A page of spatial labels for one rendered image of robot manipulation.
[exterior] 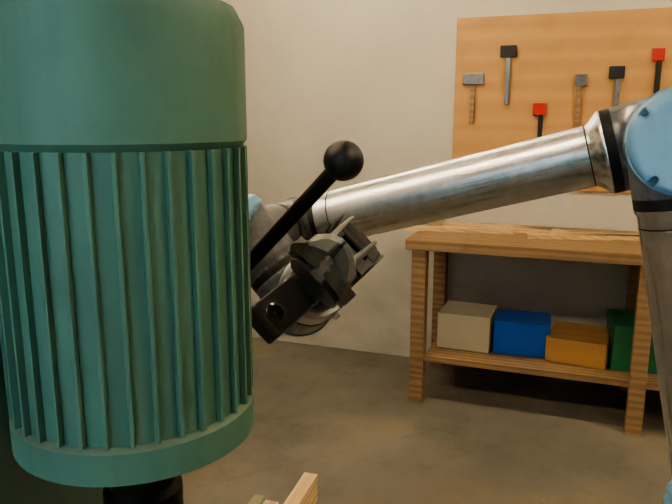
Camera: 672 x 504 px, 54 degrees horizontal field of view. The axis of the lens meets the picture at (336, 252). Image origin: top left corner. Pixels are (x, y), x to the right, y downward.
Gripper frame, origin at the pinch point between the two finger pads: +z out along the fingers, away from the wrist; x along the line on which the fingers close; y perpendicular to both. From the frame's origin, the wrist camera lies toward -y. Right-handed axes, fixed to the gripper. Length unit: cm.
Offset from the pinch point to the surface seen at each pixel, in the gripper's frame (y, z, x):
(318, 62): 170, -271, -109
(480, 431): 75, -235, 90
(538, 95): 220, -218, -6
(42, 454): -29.3, 14.5, -1.9
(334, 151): 1.5, 12.6, -5.4
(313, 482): -13.8, -33.0, 19.2
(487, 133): 196, -239, -10
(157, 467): -24.7, 15.7, 3.8
